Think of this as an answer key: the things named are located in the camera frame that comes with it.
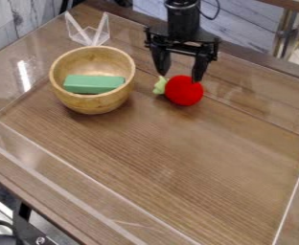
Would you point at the metal table leg background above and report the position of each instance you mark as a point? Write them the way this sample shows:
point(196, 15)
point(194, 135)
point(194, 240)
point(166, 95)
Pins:
point(287, 35)

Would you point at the black table frame bracket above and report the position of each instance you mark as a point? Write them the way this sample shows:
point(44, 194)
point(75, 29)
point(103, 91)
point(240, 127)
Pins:
point(26, 234)

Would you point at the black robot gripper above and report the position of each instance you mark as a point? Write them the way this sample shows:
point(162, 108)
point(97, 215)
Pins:
point(200, 44)

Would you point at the wooden bowl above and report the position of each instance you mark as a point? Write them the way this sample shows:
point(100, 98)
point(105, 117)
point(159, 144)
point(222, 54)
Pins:
point(92, 61)

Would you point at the green rectangular block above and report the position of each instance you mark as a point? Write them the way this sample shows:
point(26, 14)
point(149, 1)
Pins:
point(83, 84)

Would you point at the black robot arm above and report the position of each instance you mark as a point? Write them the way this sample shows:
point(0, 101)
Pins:
point(183, 18)

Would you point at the red plush fruit green leaf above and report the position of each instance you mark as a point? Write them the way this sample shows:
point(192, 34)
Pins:
point(179, 89)

